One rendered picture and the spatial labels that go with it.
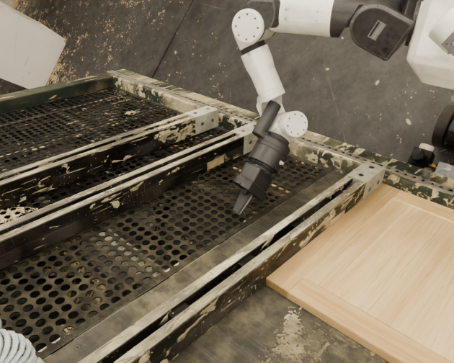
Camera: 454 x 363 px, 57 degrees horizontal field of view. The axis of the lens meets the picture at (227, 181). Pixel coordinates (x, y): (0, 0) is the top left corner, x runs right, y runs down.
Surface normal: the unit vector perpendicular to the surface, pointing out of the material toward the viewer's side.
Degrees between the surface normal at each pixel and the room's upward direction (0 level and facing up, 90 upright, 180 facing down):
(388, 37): 49
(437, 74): 68
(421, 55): 23
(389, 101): 0
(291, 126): 55
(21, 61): 90
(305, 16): 35
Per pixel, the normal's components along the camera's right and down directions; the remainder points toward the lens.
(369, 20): -0.39, 0.62
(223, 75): -0.55, -0.18
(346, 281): 0.03, -0.87
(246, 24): -0.40, 0.40
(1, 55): 0.67, 0.48
